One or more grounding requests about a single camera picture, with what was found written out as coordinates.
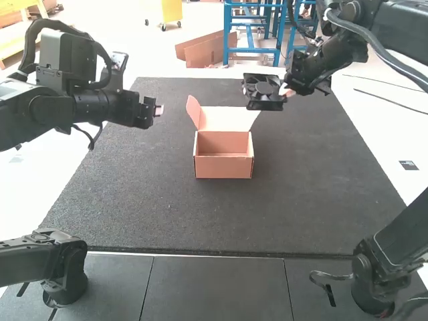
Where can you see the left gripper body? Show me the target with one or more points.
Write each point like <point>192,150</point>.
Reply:
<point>133,108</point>

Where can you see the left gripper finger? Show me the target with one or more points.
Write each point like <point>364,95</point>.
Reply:
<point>158,110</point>

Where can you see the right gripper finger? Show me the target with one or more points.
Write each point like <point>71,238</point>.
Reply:
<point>288,93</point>

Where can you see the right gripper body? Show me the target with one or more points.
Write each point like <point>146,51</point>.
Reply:
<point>312,77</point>

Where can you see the black square fan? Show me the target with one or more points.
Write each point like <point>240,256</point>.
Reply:
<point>262,90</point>

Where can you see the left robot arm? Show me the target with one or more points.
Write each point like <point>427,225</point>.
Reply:
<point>43,107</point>

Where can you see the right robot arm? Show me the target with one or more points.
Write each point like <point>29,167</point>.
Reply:
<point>391,23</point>

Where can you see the cardboard box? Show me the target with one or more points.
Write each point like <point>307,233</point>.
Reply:
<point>222,165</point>

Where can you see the thin black rod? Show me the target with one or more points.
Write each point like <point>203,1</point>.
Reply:
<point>384,81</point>
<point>391,101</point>

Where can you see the brown cardboard sheet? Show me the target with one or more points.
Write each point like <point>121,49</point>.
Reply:
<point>204,50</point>

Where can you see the black mat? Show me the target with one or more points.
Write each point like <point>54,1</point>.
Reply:
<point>133,200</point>

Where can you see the yellow wheeled cart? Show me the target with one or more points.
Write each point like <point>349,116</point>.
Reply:
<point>171,11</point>

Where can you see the black label sticker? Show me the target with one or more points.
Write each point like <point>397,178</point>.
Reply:
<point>409,165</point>

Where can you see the yellow wooden pallet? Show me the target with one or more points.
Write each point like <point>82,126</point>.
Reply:
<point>13,13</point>

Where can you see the dark base panel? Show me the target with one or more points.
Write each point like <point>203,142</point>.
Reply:
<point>307,301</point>
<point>217,291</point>
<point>110,287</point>

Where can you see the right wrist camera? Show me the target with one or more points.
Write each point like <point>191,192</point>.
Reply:
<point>297,61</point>

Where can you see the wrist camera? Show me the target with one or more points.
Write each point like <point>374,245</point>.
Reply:
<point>297,61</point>
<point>117,61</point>

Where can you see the blue frame wooden table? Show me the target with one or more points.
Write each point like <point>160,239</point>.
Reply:
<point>294,36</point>
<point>234,50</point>

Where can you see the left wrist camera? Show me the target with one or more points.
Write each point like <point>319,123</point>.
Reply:
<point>117,61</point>

